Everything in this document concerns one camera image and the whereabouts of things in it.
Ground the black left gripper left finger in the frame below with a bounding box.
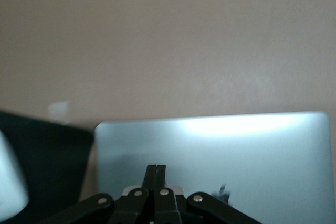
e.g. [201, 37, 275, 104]
[52, 165, 158, 224]

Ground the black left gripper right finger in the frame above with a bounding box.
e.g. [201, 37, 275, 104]
[153, 165, 260, 224]

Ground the silver laptop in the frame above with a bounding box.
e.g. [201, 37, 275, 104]
[93, 110, 330, 224]

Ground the black mouse pad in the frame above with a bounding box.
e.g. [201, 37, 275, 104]
[0, 110, 96, 224]

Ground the white computer mouse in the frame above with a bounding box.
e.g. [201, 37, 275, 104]
[0, 129, 30, 221]

